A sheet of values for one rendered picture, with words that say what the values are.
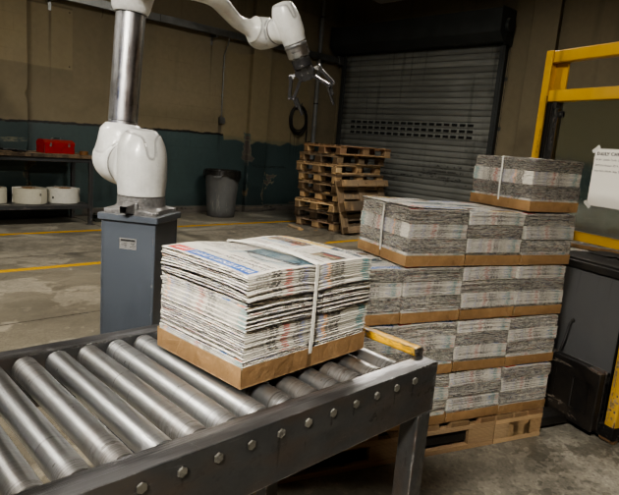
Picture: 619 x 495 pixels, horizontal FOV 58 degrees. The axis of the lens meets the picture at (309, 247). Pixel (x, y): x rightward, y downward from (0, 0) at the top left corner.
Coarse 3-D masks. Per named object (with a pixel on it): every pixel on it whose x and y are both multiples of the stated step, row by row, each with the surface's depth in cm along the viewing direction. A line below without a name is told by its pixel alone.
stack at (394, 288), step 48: (384, 288) 214; (432, 288) 223; (480, 288) 234; (432, 336) 227; (480, 336) 239; (480, 384) 244; (384, 432) 252; (432, 432) 238; (480, 432) 250; (288, 480) 212
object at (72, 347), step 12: (156, 324) 139; (96, 336) 128; (108, 336) 128; (120, 336) 129; (132, 336) 130; (156, 336) 134; (24, 348) 118; (36, 348) 118; (48, 348) 119; (60, 348) 119; (72, 348) 120; (0, 360) 111; (12, 360) 112; (36, 360) 115
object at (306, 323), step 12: (264, 252) 122; (276, 252) 123; (288, 252) 123; (312, 264) 115; (324, 264) 116; (312, 276) 114; (324, 276) 116; (312, 288) 114; (324, 288) 117; (312, 300) 116; (300, 324) 115; (300, 336) 115; (300, 348) 116
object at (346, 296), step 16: (256, 240) 135; (272, 240) 136; (288, 240) 137; (304, 240) 140; (320, 256) 122; (336, 256) 123; (352, 256) 125; (336, 272) 119; (352, 272) 123; (368, 272) 128; (336, 288) 120; (352, 288) 124; (368, 288) 129; (336, 304) 121; (352, 304) 125; (320, 320) 119; (336, 320) 123; (352, 320) 127; (320, 336) 120; (336, 336) 124
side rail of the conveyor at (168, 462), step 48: (336, 384) 112; (384, 384) 116; (432, 384) 129; (240, 432) 91; (288, 432) 98; (336, 432) 108; (96, 480) 75; (144, 480) 79; (192, 480) 85; (240, 480) 92
